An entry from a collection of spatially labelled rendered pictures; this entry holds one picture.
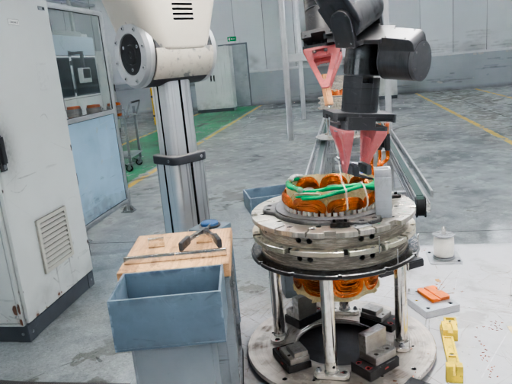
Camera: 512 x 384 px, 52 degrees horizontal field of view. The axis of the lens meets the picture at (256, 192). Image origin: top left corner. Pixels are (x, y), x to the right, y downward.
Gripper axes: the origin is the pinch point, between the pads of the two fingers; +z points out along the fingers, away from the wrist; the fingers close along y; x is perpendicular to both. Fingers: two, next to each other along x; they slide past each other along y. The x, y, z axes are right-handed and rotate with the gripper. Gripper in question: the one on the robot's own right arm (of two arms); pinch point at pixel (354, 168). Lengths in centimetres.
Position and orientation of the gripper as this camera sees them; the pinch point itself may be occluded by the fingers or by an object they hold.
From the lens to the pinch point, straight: 86.9
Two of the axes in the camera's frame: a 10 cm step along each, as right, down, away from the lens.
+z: -0.4, 9.7, 2.5
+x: -1.6, -2.5, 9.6
